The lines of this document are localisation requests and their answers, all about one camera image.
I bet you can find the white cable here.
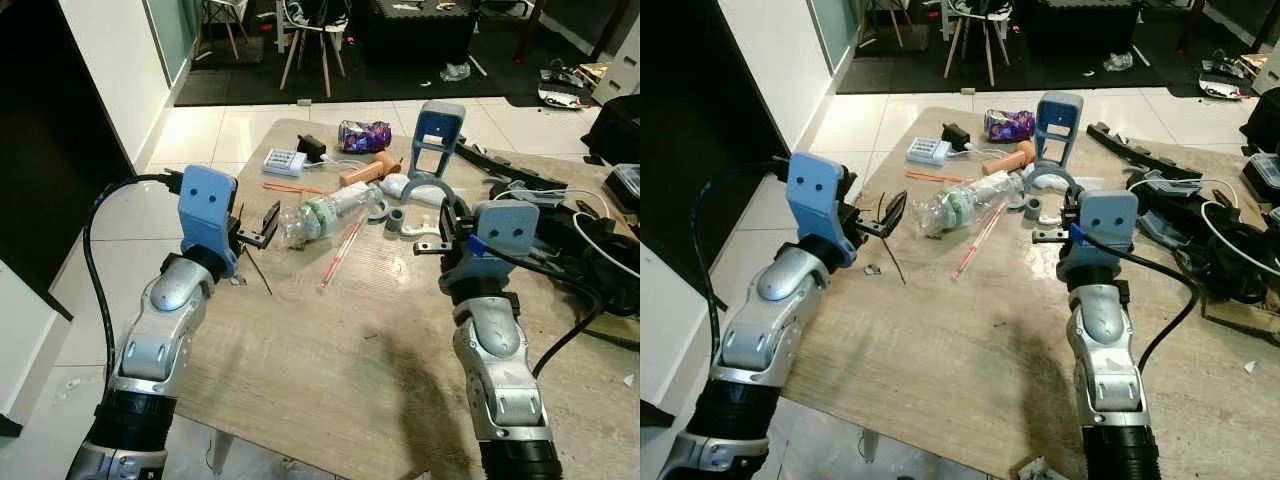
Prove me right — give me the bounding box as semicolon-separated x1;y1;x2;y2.
1128;175;1280;263
568;208;641;283

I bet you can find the black bag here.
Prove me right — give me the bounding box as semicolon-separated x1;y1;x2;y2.
580;94;641;167
1240;88;1280;156

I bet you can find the grey curved clamp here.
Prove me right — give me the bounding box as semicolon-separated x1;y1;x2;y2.
398;174;467;223
1030;165;1086;216

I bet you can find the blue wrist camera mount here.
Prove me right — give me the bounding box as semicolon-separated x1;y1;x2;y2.
786;151;861;269
1058;189;1142;283
178;164;242;280
440;200;542;293

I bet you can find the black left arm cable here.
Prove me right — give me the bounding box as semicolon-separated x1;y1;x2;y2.
81;171;187;393
691;158;797;366

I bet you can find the black cabinet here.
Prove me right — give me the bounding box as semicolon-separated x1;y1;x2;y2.
352;0;483;67
1020;0;1143;57

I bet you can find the purple snack wrapper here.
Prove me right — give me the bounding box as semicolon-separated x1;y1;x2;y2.
983;108;1038;144
337;120;394;155

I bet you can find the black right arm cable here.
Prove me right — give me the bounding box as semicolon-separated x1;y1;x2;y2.
1082;228;1203;376
478;238;608;379

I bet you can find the long black rail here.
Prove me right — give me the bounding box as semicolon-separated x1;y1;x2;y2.
455;140;601;201
1085;121;1216;183

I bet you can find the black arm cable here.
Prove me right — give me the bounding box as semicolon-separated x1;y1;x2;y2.
691;158;797;366
1082;228;1203;376
81;171;187;393
478;238;608;379

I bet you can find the wooden leg chair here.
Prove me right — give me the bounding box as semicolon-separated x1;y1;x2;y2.
277;0;353;99
862;0;909;49
940;0;1013;87
193;0;248;63

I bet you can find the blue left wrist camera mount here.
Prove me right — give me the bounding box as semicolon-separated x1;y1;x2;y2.
178;164;242;280
786;151;861;269

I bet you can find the crushed clear plastic bottle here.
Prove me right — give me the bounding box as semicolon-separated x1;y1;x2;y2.
914;171;1025;240
277;183;387;250

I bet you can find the white crumpled tissue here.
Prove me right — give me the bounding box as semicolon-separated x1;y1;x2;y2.
1012;165;1071;199
378;172;441;208

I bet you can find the black machine equipment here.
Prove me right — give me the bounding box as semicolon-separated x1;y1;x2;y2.
480;178;641;321
1125;165;1280;306

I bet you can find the tan cylindrical handle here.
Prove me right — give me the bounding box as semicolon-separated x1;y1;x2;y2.
984;140;1039;179
338;152;402;189

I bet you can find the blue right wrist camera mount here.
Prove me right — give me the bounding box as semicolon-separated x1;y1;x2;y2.
1058;189;1142;283
440;200;542;293

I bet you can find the light wooden table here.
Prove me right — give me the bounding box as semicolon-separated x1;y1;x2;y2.
780;106;1280;480
165;118;641;480

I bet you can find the black white sneaker pile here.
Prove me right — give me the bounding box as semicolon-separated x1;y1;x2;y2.
1198;52;1271;101
537;60;613;109

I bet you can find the thin red straw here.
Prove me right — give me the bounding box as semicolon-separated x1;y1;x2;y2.
318;218;367;294
951;203;1007;282

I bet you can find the dark floor rug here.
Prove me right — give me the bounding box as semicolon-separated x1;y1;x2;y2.
174;0;641;108
835;0;1280;98

